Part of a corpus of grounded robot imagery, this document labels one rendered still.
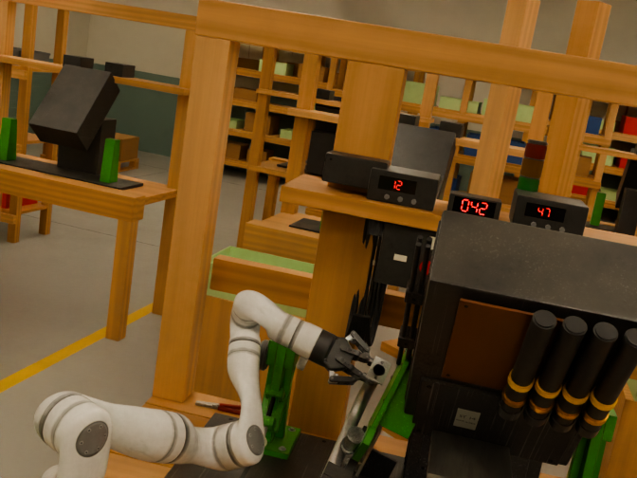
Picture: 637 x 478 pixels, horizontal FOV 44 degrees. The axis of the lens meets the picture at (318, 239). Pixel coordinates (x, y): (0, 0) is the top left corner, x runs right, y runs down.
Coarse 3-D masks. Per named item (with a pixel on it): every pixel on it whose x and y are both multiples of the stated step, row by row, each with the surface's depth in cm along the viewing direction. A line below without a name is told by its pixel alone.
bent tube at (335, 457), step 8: (376, 360) 174; (384, 360) 174; (376, 368) 176; (384, 368) 174; (368, 376) 172; (376, 376) 172; (384, 376) 172; (368, 384) 178; (360, 392) 181; (368, 392) 180; (360, 400) 181; (368, 400) 182; (352, 408) 182; (360, 408) 181; (352, 416) 180; (360, 416) 181; (344, 424) 180; (352, 424) 179; (344, 432) 178; (336, 448) 176; (336, 456) 174; (336, 464) 174
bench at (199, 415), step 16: (160, 400) 215; (192, 400) 218; (208, 400) 220; (224, 400) 221; (192, 416) 209; (208, 416) 210; (288, 416) 218; (304, 432) 210; (384, 448) 209; (400, 448) 210; (112, 464) 180; (128, 464) 181; (144, 464) 182; (160, 464) 183
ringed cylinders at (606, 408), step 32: (544, 320) 127; (576, 320) 127; (544, 352) 132; (608, 352) 127; (512, 384) 140; (544, 384) 138; (576, 384) 135; (608, 384) 133; (512, 416) 147; (544, 416) 145; (576, 416) 142; (608, 416) 142
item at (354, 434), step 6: (354, 426) 169; (348, 432) 167; (354, 432) 168; (360, 432) 168; (348, 438) 167; (354, 438) 167; (360, 438) 167; (342, 444) 172; (348, 444) 169; (354, 444) 168; (342, 450) 172; (348, 450) 172; (354, 450) 172
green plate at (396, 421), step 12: (408, 360) 163; (396, 372) 168; (408, 372) 164; (396, 384) 164; (384, 396) 169; (396, 396) 165; (384, 408) 165; (396, 408) 166; (372, 420) 171; (384, 420) 167; (396, 420) 166; (408, 420) 166; (396, 432) 167; (408, 432) 166
